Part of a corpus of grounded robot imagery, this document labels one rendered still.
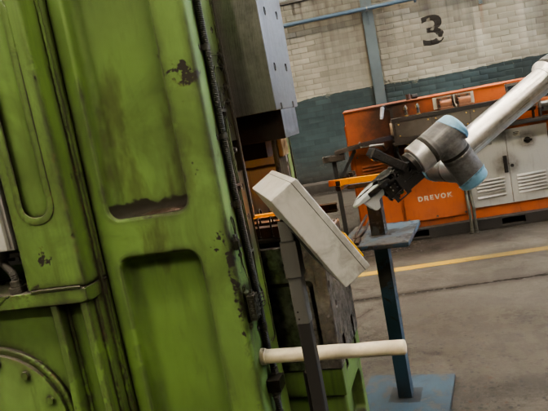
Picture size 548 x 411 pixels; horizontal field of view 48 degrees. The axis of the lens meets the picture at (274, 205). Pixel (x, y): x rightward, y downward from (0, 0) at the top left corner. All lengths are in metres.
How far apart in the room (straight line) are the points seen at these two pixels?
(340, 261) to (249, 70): 0.80
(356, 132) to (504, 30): 4.73
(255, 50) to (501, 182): 4.07
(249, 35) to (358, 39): 7.73
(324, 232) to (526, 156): 4.50
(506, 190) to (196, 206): 4.30
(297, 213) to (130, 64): 0.79
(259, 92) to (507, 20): 8.16
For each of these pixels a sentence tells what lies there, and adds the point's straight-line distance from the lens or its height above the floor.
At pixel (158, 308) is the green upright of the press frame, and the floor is 0.81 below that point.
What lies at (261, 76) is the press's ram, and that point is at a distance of 2.01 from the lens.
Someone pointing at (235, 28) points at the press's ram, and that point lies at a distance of 2.04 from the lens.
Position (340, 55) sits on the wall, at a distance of 9.71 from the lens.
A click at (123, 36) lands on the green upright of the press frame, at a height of 1.66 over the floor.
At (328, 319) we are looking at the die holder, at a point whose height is 0.65.
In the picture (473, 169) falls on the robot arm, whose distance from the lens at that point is 1.84.
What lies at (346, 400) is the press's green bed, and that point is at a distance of 2.26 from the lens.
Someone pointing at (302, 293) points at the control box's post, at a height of 0.88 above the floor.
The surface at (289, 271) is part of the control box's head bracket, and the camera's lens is 1.62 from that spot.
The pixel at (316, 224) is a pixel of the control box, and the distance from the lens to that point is 1.45.
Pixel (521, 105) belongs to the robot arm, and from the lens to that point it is 2.12.
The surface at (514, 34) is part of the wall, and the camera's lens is 9.99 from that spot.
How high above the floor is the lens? 1.35
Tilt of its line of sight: 8 degrees down
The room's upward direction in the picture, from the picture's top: 11 degrees counter-clockwise
